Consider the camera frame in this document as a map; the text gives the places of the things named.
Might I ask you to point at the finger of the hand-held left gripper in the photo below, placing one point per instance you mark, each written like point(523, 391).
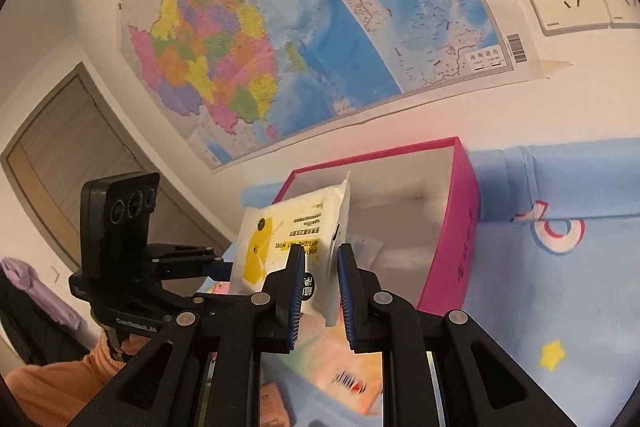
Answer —
point(200, 259)
point(210, 302)

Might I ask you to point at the dark cloth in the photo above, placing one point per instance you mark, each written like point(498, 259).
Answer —
point(35, 332)

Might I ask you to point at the pink cardboard box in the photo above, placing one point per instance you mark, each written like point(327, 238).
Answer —
point(450, 227)

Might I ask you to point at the purple cloth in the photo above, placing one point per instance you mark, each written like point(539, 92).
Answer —
point(35, 287)

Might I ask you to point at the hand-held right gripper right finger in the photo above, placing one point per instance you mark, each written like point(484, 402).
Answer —
point(345, 302)

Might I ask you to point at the peach pink soft packet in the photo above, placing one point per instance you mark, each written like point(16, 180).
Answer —
point(274, 407)

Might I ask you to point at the pastel striped tissue pack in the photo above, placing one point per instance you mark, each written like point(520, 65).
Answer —
point(330, 372)

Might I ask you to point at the white yellow wet wipes pack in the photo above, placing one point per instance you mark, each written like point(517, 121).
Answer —
point(280, 237)

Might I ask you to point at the colourful wall map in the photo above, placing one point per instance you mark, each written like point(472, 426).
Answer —
point(310, 17)

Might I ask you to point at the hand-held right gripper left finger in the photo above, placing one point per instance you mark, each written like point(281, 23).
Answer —
point(296, 302)

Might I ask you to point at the wooden door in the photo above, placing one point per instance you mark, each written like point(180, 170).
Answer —
point(65, 157)

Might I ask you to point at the blue cartoon printed bedsheet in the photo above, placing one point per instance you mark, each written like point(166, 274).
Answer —
point(540, 297)

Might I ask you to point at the person's left forearm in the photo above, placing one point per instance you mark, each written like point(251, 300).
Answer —
point(55, 387)

